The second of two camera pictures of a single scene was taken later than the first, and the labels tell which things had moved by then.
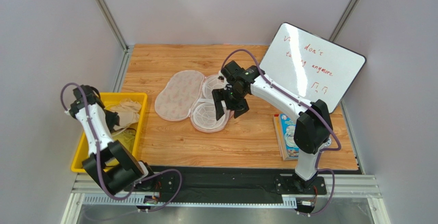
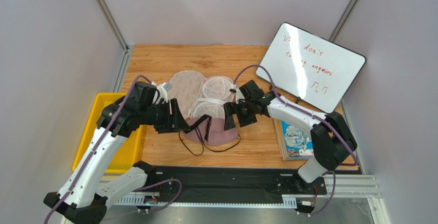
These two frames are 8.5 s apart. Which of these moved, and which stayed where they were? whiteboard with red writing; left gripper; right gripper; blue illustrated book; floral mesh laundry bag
Moved: floral mesh laundry bag; left gripper; right gripper
Stayed: blue illustrated book; whiteboard with red writing
